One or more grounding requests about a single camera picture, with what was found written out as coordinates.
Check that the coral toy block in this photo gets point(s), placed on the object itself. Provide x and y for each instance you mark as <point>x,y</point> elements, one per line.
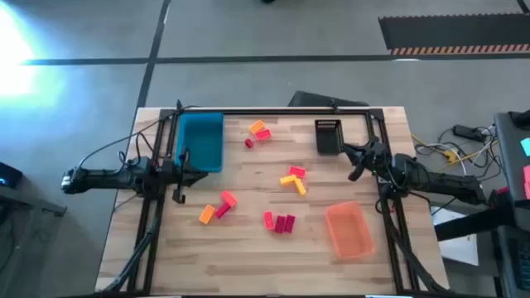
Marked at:
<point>229,198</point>

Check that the black aluminium rig frame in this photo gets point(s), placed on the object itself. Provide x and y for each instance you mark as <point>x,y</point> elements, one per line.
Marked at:
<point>269,111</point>

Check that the blue plastic bin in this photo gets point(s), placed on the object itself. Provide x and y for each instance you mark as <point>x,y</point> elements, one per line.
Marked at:
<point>200,140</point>

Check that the crimson toy block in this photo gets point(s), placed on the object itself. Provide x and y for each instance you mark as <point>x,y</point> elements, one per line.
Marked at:
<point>222,210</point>

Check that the cyan sticky note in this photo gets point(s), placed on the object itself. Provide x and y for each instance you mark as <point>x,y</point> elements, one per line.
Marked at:
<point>526,147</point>

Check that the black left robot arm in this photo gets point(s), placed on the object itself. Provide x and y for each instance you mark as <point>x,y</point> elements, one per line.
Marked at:
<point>103,179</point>

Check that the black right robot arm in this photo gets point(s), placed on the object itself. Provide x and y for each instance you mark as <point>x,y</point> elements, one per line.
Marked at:
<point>447,182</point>

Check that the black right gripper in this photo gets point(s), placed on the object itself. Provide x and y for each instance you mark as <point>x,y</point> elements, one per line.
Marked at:
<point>380,161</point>

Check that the black hazard-striped floor mat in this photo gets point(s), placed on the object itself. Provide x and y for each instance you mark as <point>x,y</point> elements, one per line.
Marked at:
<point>451,33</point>

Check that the black power strip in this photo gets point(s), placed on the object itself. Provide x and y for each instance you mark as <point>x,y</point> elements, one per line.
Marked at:
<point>469,132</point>

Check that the translucent orange plastic bin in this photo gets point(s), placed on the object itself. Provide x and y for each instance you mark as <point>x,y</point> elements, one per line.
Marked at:
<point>350,229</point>

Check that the dark bag beyond table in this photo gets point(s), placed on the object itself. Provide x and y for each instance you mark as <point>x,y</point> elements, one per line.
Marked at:
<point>323,99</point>

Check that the light red toy block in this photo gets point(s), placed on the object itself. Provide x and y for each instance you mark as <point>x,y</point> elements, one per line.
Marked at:
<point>297,171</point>
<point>263,135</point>
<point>268,220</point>

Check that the dark side desk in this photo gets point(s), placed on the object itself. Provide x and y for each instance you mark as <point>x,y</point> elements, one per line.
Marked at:
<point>513,182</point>

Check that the small dark red toy block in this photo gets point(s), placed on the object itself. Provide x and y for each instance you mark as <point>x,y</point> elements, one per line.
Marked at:
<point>249,143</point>

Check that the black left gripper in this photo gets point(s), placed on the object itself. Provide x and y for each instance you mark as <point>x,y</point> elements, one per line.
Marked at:
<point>178,174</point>

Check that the black slotted basket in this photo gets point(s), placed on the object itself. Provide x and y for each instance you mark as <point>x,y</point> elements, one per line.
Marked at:
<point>329,136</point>

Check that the black device with blue light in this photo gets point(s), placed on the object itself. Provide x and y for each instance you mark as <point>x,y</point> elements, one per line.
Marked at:
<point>9,176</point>

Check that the yellow toy block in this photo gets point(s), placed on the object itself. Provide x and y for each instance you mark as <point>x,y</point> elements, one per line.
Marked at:
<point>286,180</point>
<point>300,187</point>

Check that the orange toy block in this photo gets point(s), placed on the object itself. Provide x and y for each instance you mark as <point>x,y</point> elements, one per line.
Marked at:
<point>207,214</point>
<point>257,126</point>

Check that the white paper sheet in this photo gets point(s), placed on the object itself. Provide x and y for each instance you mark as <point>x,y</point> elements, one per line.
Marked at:
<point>459,244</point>

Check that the pink sticky note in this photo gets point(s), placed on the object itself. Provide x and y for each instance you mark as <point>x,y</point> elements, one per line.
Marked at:
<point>527,180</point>

